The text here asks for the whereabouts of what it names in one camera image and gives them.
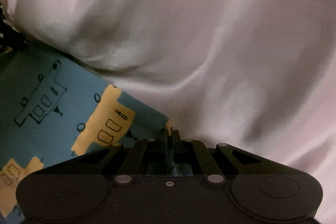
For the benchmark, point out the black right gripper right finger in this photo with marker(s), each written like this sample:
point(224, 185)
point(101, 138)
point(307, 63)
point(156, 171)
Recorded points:
point(190, 157)

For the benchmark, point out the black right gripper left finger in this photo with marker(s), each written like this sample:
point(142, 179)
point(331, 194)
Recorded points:
point(150, 157)

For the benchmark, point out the blue pants with yellow cars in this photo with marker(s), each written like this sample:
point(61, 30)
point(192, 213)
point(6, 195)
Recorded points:
point(53, 110)

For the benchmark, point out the pink satin sheet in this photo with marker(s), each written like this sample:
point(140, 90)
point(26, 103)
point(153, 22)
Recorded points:
point(259, 74)

